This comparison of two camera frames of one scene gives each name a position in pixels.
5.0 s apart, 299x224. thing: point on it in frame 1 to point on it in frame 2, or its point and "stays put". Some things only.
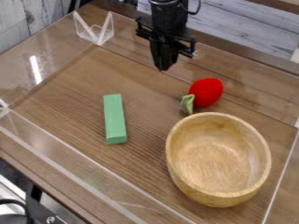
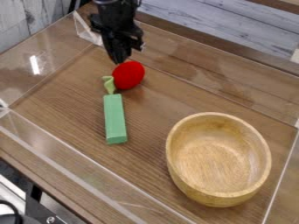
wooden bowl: [218, 158] stays put
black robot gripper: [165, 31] to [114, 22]
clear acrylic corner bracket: [96, 34] stays put
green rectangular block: [113, 119] stays put
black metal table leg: [37, 213] stays put
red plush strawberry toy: [205, 94] to [126, 75]
